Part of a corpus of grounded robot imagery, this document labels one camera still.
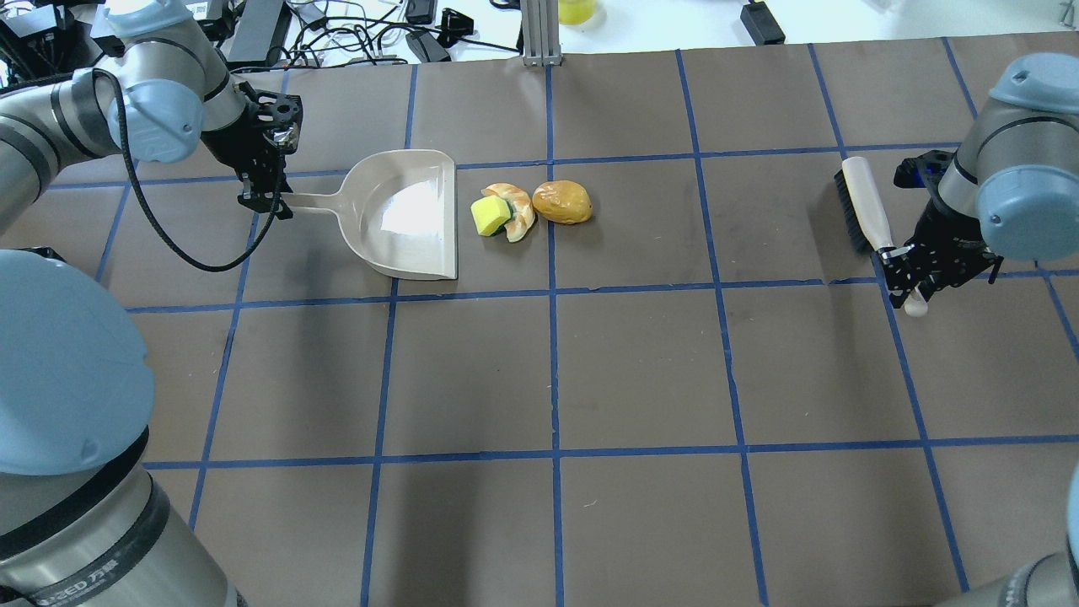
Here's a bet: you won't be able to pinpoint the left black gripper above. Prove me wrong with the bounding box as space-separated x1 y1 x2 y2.
201 91 303 222

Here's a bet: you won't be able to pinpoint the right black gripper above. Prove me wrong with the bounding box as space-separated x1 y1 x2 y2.
876 150 1003 309

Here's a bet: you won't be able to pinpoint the beige hand brush black bristles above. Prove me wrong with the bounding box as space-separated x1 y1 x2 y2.
834 155 928 316

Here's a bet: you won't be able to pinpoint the beige plastic dustpan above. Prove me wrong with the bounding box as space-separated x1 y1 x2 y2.
282 149 457 281

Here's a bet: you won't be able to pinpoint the yellow green sponge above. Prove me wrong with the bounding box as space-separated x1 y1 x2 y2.
470 195 513 237

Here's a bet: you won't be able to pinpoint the croissant bread piece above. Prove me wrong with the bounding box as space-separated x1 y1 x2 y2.
480 183 536 243

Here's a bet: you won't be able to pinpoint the round brown bread roll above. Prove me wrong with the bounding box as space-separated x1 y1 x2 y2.
531 180 593 224

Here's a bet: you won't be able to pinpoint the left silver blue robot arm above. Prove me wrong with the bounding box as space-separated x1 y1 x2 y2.
3 1 302 606

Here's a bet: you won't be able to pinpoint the black electronics box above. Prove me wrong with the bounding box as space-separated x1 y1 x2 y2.
226 1 292 69

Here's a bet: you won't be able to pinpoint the black power adapter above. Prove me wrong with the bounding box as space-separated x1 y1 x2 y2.
739 1 786 46

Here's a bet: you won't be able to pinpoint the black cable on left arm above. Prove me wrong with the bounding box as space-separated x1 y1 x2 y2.
91 67 283 273

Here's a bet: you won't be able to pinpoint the aluminium frame post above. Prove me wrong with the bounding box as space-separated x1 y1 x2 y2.
520 0 563 67

